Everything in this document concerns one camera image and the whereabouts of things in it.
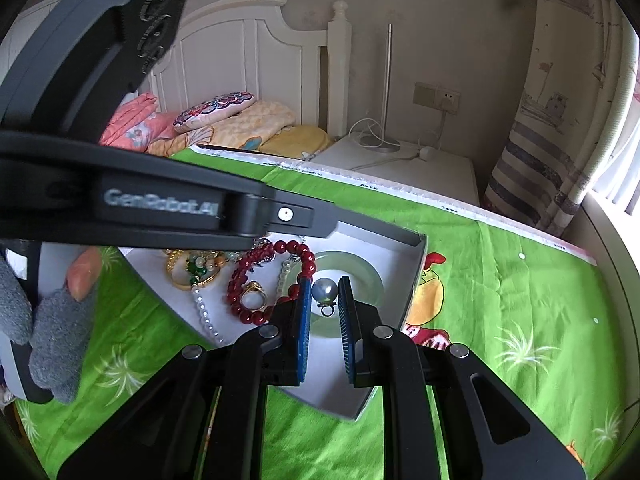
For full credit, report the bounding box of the green printed bedsheet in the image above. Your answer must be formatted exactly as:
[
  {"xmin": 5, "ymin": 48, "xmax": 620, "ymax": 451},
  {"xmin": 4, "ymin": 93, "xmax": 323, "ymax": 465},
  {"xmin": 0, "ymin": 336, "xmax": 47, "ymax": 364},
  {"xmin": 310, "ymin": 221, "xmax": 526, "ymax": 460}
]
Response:
[{"xmin": 14, "ymin": 142, "xmax": 632, "ymax": 480}]

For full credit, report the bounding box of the striped printed curtain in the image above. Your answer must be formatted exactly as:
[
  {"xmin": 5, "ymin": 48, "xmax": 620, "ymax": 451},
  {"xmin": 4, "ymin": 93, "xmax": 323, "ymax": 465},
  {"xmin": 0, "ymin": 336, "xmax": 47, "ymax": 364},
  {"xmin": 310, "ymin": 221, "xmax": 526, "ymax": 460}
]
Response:
[{"xmin": 482, "ymin": 0, "xmax": 628, "ymax": 242}]

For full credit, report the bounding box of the white wooden headboard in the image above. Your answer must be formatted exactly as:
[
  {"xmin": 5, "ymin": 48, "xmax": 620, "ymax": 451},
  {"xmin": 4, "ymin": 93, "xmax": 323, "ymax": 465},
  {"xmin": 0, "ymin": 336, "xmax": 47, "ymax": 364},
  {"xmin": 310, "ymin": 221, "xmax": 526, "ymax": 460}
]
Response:
[{"xmin": 107, "ymin": 0, "xmax": 352, "ymax": 137}]

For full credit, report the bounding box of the white pearl necklace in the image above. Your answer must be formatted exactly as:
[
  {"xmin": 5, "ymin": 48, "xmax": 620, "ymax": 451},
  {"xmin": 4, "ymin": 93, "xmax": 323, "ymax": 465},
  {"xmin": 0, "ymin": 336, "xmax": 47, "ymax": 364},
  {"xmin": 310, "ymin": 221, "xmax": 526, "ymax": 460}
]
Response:
[{"xmin": 192, "ymin": 252, "xmax": 302, "ymax": 347}]

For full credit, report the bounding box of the yellow pillow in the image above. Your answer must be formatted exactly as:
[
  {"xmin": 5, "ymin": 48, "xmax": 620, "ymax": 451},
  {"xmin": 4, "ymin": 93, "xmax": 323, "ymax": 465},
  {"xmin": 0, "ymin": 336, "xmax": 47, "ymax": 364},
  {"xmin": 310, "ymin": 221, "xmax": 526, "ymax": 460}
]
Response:
[{"xmin": 259, "ymin": 124, "xmax": 332, "ymax": 159}]

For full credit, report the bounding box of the beige wall socket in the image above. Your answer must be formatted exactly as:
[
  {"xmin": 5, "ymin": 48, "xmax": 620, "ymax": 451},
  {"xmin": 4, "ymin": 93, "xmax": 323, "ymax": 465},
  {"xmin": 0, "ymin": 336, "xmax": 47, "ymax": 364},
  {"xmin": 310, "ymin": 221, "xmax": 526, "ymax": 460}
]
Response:
[{"xmin": 413, "ymin": 81, "xmax": 463, "ymax": 114}]

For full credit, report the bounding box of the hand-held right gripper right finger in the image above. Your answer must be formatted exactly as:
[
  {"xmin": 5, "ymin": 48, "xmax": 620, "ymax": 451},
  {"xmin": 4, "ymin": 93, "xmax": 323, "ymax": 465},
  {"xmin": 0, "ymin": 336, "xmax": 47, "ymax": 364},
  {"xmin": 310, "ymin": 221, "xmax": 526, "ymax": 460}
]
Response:
[{"xmin": 337, "ymin": 275, "xmax": 587, "ymax": 480}]

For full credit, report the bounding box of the grey jewelry box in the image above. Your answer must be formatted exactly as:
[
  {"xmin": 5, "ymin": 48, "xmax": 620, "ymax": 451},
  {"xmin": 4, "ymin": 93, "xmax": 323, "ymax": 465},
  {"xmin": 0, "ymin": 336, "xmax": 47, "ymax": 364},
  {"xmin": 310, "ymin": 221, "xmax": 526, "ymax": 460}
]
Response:
[{"xmin": 119, "ymin": 219, "xmax": 432, "ymax": 422}]

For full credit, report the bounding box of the pale green jade bangle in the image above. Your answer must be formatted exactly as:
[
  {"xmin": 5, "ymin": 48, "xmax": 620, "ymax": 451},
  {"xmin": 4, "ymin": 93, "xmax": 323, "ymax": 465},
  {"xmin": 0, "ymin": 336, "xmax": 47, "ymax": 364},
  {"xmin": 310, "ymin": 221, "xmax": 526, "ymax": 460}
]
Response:
[{"xmin": 278, "ymin": 249, "xmax": 390, "ymax": 342}]

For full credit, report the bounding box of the white nightstand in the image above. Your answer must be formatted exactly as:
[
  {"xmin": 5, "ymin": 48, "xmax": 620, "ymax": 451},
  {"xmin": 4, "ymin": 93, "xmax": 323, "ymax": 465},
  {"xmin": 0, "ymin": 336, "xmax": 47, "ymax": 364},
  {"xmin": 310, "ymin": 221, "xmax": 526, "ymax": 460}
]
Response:
[{"xmin": 309, "ymin": 134, "xmax": 482, "ymax": 209}]

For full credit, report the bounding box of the white window frame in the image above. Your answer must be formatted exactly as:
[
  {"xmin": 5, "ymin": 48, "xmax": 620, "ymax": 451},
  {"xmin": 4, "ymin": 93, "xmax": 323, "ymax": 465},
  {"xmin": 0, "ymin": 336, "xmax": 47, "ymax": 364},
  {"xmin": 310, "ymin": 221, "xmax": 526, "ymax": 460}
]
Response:
[{"xmin": 560, "ymin": 10, "xmax": 640, "ymax": 281}]

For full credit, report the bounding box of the gold chain bracelet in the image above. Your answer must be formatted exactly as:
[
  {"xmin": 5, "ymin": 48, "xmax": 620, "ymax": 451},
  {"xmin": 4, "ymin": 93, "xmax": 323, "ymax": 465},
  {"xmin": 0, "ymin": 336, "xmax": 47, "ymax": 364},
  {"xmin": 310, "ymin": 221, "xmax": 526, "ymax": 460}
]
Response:
[{"xmin": 165, "ymin": 249, "xmax": 224, "ymax": 292}]

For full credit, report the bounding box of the person's left hand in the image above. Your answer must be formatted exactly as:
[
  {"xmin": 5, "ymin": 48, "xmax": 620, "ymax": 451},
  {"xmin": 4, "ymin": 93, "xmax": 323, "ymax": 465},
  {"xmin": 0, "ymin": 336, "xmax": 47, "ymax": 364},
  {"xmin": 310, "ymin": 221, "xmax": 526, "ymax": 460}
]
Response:
[{"xmin": 0, "ymin": 247, "xmax": 104, "ymax": 405}]

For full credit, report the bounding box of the red bead bracelet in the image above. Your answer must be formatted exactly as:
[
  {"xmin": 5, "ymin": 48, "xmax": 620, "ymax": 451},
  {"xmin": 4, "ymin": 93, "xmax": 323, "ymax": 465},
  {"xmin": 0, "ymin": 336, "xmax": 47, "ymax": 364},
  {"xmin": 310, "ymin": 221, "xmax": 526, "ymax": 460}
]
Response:
[{"xmin": 226, "ymin": 239, "xmax": 317, "ymax": 327}]

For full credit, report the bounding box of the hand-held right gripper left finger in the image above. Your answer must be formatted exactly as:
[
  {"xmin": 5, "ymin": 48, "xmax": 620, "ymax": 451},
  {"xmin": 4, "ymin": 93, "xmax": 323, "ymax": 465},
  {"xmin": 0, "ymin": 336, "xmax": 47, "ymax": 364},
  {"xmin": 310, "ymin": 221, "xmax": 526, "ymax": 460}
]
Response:
[{"xmin": 56, "ymin": 275, "xmax": 314, "ymax": 480}]

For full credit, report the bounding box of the gold ring white stone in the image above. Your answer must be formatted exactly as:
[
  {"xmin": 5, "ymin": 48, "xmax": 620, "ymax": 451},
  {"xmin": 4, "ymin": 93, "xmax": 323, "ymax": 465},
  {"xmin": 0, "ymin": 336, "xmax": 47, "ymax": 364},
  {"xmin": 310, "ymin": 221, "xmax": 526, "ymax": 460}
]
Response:
[{"xmin": 239, "ymin": 280, "xmax": 274, "ymax": 312}]

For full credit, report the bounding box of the beige zigzag blanket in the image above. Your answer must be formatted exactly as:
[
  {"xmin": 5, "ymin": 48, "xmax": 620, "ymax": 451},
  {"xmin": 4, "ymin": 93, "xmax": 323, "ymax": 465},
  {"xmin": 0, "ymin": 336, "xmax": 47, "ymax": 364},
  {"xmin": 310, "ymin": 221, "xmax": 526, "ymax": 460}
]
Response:
[{"xmin": 147, "ymin": 99, "xmax": 299, "ymax": 157}]

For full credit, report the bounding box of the embroidered patterned pillow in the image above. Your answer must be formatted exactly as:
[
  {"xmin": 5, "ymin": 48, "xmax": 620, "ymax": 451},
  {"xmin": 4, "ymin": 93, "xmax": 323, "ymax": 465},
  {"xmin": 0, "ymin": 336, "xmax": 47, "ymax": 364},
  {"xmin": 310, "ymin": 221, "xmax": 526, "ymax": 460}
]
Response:
[{"xmin": 172, "ymin": 90, "xmax": 256, "ymax": 134}]

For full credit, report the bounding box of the white cable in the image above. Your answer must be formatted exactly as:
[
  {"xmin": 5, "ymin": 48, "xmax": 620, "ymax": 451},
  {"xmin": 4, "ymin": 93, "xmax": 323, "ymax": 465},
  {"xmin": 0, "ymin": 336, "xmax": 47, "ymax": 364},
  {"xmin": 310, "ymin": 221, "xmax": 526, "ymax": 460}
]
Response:
[{"xmin": 347, "ymin": 109, "xmax": 452, "ymax": 172}]

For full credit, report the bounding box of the grey pearl pendant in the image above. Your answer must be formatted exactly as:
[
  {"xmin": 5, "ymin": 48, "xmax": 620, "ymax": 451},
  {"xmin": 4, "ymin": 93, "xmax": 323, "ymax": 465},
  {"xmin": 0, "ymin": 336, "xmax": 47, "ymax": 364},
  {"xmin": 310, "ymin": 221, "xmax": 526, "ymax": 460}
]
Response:
[{"xmin": 310, "ymin": 279, "xmax": 337, "ymax": 319}]

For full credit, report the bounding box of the green bead bracelet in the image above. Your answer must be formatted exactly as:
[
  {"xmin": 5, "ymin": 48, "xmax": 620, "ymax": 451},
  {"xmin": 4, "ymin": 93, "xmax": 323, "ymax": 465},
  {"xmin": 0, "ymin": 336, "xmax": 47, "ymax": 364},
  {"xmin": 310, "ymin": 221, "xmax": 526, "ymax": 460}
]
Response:
[{"xmin": 186, "ymin": 255, "xmax": 211, "ymax": 284}]

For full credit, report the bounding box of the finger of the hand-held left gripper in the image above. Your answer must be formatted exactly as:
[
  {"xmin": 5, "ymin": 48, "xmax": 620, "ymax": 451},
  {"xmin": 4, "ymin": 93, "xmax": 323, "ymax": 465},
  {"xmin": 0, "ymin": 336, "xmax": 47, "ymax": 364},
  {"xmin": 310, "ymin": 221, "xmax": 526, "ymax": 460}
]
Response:
[{"xmin": 222, "ymin": 192, "xmax": 337, "ymax": 252}]

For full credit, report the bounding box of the pink floral quilt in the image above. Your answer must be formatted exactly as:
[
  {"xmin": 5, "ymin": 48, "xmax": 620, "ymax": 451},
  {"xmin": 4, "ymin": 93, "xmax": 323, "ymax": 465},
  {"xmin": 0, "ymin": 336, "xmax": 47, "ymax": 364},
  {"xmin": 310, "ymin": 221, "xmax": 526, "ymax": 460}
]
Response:
[{"xmin": 97, "ymin": 92, "xmax": 177, "ymax": 154}]

